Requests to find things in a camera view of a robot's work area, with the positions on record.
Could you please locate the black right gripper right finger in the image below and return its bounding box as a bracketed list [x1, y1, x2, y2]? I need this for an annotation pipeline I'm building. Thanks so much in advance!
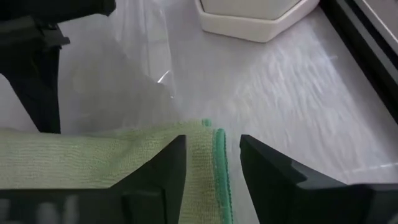
[239, 134, 398, 224]

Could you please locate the light green microfiber towel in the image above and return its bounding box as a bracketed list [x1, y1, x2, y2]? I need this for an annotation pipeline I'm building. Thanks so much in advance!
[0, 118, 234, 224]

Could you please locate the white hexagonal plant pot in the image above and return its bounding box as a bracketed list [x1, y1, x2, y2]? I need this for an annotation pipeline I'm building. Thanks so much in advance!
[195, 0, 321, 44]

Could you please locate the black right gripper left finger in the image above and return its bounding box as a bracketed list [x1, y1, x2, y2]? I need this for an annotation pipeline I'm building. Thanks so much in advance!
[0, 134, 188, 224]

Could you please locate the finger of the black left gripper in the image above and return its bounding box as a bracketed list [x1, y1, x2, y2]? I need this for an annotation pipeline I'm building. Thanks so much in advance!
[0, 46, 62, 134]

